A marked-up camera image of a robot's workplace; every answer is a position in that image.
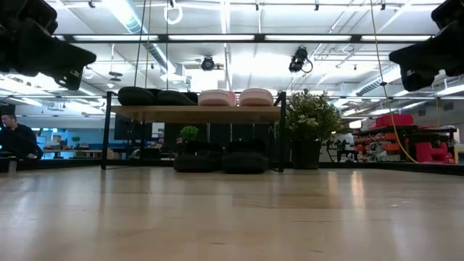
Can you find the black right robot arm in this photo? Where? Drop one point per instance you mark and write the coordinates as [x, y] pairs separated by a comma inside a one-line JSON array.
[[449, 11]]

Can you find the black overhead frame bar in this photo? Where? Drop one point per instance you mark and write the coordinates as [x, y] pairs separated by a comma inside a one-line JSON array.
[[261, 37]]

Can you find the black storage rack with bins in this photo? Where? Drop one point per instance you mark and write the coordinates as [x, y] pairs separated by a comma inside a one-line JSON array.
[[427, 152]]

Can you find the black rubber slide sandal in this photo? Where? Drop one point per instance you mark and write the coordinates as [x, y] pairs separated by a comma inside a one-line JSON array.
[[244, 163], [197, 163], [136, 97], [175, 98]]

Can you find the wooden shelf with black frame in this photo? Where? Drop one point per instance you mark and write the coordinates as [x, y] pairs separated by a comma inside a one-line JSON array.
[[195, 114]]

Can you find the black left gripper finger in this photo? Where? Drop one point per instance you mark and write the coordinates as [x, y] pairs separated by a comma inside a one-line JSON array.
[[61, 54], [69, 78]]

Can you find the red storage box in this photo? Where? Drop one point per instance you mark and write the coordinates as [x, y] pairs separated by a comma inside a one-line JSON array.
[[394, 120]]

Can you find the pink rubber slide sandal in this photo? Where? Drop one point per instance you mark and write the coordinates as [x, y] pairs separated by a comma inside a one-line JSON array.
[[215, 98], [255, 98]]

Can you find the round black hanging camera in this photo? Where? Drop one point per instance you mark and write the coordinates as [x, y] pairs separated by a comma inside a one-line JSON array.
[[207, 64]]

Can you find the person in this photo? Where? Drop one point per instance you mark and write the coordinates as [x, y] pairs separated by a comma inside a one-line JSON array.
[[18, 139]]

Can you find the small potted green plant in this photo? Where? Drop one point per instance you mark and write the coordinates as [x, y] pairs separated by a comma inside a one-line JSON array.
[[189, 132]]

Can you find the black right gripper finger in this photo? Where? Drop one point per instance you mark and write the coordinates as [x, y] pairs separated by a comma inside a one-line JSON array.
[[417, 78], [420, 54]]

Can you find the large potted green plant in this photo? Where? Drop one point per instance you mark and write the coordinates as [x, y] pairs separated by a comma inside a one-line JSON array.
[[311, 116]]

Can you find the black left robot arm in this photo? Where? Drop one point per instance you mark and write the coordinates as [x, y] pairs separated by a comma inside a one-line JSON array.
[[29, 12]]

